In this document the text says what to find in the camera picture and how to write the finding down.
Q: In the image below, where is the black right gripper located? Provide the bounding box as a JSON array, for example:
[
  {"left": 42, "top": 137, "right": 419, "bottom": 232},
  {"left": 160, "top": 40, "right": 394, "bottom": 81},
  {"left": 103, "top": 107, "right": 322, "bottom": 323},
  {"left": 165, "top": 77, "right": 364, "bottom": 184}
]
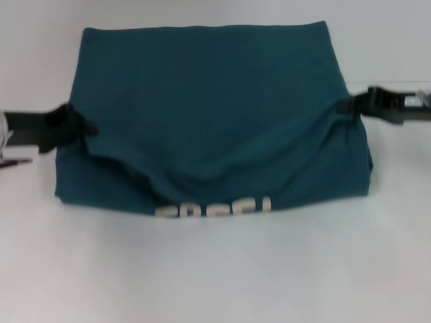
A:
[{"left": 337, "top": 86, "right": 431, "bottom": 126}]

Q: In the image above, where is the teal blue shirt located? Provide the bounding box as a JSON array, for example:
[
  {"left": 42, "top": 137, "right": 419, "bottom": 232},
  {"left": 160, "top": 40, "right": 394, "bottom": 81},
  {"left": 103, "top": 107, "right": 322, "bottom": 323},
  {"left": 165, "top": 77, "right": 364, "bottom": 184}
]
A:
[{"left": 55, "top": 20, "right": 374, "bottom": 220}]

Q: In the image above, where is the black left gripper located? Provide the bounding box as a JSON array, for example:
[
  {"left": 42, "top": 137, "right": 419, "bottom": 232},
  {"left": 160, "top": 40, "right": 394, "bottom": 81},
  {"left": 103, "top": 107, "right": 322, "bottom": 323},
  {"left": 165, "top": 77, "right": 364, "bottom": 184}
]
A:
[{"left": 5, "top": 103, "right": 100, "bottom": 155}]

